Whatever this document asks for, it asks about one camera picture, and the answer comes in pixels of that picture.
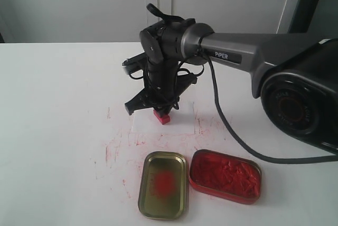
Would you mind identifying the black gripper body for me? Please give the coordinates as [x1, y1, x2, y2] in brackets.
[125, 60, 198, 115]

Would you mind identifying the red stamp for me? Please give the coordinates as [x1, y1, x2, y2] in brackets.
[153, 109, 171, 125]

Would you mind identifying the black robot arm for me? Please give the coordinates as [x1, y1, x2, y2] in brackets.
[122, 4, 337, 161]

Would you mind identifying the red ink paste tin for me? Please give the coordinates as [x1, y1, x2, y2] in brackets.
[189, 149, 262, 205]

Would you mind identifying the white paper sheet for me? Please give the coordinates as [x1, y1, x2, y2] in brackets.
[130, 101, 196, 135]

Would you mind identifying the gold tin lid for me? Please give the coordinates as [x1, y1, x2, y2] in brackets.
[138, 151, 188, 220]

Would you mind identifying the white cabinet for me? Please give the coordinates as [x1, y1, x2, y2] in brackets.
[1, 0, 298, 43]

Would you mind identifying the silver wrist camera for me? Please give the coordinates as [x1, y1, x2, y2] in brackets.
[122, 53, 147, 75]

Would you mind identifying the dark door frame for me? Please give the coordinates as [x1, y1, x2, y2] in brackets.
[287, 0, 324, 36]

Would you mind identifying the black cable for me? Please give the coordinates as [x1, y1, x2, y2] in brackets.
[126, 51, 338, 164]

